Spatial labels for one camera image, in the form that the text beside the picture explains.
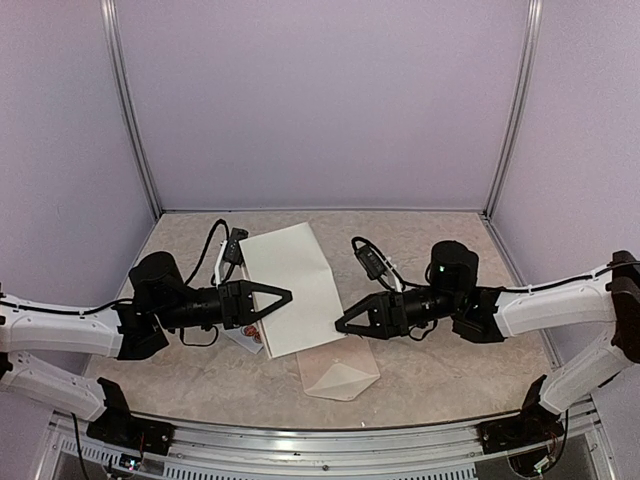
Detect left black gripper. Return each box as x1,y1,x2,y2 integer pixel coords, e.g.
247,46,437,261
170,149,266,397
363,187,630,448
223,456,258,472
156,279,292,330

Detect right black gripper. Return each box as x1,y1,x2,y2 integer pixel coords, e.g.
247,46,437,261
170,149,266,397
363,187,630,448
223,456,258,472
333,287,461,342

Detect beige ornate letter paper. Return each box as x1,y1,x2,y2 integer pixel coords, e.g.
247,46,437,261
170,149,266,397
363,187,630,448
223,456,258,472
240,223,344,359

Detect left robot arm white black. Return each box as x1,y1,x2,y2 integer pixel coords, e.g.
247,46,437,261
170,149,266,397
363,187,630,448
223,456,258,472
1,251,293,445

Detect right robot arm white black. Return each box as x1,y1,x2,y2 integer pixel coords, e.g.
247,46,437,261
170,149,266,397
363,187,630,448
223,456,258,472
335,240,639,444

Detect cream open envelope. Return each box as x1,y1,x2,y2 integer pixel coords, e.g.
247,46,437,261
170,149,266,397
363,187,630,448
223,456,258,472
296,336,380,402

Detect white sticker sheet with seals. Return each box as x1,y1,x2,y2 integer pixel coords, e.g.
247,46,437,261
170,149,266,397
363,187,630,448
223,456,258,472
225,325,263,354

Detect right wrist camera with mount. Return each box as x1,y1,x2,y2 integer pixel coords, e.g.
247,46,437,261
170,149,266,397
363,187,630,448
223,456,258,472
351,236,405,292

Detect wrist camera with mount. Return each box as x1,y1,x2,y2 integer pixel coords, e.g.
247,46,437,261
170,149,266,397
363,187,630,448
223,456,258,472
211,228,249,287
351,236,405,292

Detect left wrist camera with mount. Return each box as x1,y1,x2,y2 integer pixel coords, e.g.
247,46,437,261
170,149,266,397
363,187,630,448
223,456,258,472
211,228,249,287

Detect front aluminium rail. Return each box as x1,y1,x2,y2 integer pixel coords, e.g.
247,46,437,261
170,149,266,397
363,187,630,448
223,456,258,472
33,401,616,479

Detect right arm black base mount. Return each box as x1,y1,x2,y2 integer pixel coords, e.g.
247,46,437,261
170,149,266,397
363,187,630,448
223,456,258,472
477,375,565,454

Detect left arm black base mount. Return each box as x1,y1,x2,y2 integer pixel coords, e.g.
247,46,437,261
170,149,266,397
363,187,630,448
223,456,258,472
87,377,175,456

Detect left aluminium frame post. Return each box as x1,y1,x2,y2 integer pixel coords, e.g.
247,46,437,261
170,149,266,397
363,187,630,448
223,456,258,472
99,0,164,222

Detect aluminium frame post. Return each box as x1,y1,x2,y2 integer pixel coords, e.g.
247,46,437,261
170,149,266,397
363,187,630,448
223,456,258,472
483,0,544,223
99,0,164,222

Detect right aluminium frame post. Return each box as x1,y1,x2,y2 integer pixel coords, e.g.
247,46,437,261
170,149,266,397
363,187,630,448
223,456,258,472
483,0,544,223

